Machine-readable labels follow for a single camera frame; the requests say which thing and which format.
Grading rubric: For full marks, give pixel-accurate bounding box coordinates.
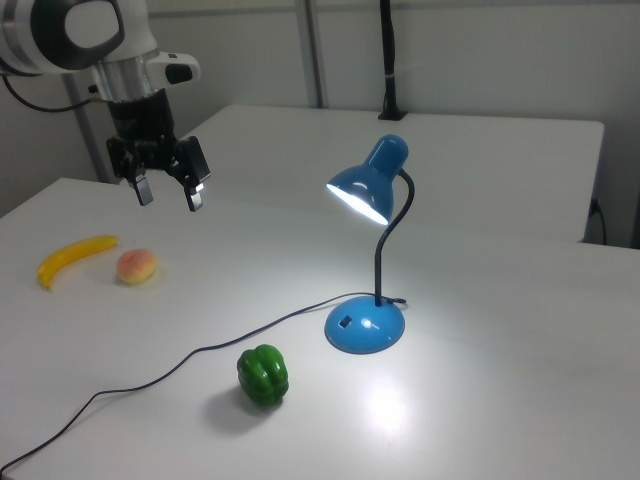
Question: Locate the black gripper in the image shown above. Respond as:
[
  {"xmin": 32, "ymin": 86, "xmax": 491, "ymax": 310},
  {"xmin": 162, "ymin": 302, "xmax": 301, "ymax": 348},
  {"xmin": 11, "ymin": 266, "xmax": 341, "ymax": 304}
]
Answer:
[{"xmin": 106, "ymin": 89, "xmax": 212, "ymax": 214}]

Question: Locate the blue gooseneck desk lamp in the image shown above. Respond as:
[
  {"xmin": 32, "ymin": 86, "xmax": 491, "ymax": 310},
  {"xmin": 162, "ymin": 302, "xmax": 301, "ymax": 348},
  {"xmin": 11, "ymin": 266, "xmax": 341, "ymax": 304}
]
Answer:
[{"xmin": 323, "ymin": 133, "xmax": 415, "ymax": 355}]

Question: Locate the pink toy peach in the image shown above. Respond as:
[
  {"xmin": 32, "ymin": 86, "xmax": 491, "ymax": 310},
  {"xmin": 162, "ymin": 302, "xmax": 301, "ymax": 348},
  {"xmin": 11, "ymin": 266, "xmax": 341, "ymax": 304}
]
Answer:
[{"xmin": 115, "ymin": 248, "xmax": 160, "ymax": 286}]

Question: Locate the yellow toy banana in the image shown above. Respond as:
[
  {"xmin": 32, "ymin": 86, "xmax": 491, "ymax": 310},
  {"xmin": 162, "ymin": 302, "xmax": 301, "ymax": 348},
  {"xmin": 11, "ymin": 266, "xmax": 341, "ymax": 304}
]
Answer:
[{"xmin": 37, "ymin": 234, "xmax": 121, "ymax": 292}]

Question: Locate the green toy bell pepper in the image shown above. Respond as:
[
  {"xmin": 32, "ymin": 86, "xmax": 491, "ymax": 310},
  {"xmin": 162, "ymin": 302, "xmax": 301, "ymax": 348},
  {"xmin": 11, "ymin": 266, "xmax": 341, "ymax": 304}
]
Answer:
[{"xmin": 236, "ymin": 344, "xmax": 291, "ymax": 407}]

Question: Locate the silver metal frame post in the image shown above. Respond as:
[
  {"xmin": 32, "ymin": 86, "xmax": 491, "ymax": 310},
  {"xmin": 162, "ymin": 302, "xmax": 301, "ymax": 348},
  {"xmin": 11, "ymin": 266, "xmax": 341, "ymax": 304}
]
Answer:
[{"xmin": 64, "ymin": 74, "xmax": 116, "ymax": 184}]

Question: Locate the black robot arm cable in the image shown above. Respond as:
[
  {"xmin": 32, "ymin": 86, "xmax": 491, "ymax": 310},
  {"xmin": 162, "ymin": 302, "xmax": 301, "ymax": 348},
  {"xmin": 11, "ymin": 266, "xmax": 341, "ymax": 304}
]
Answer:
[{"xmin": 0, "ymin": 73, "xmax": 109, "ymax": 113}]

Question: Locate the grey wall partition post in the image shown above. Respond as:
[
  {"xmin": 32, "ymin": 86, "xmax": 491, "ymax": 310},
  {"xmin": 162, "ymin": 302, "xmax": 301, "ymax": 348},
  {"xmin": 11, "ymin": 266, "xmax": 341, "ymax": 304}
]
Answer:
[{"xmin": 298, "ymin": 0, "xmax": 327, "ymax": 109}]

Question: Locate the black lamp power cable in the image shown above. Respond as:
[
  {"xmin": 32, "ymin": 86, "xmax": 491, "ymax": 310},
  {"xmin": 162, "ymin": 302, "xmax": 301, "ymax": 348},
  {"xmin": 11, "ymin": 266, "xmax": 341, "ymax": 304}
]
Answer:
[{"xmin": 0, "ymin": 293, "xmax": 407, "ymax": 474}]

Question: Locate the black clamped camera pole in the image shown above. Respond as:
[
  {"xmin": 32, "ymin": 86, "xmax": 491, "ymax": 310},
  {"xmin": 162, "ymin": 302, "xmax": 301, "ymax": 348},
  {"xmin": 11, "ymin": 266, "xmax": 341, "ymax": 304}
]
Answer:
[{"xmin": 377, "ymin": 0, "xmax": 409, "ymax": 122}]

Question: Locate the black cable behind table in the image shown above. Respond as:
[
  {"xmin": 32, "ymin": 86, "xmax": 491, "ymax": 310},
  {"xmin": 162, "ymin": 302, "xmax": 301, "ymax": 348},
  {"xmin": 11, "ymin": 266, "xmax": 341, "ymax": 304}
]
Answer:
[{"xmin": 589, "ymin": 197, "xmax": 609, "ymax": 246}]

